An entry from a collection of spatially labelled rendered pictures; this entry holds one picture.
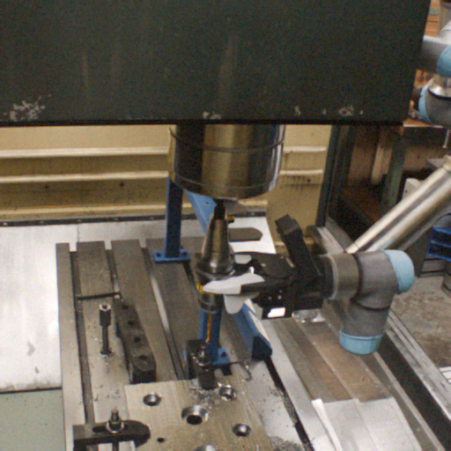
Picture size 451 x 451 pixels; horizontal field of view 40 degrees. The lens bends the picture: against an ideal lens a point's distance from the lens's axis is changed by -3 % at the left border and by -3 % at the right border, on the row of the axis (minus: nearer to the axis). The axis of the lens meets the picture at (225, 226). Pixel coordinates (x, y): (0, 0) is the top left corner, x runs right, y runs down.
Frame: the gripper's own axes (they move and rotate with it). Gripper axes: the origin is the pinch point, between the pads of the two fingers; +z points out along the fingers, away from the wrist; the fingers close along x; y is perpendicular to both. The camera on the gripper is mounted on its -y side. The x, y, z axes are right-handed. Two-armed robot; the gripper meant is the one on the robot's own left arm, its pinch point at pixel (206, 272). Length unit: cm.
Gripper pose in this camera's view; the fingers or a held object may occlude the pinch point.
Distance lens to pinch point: 97.7
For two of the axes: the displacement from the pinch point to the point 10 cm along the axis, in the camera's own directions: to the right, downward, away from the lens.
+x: -2.5, -4.7, 8.5
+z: -9.6, 0.4, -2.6
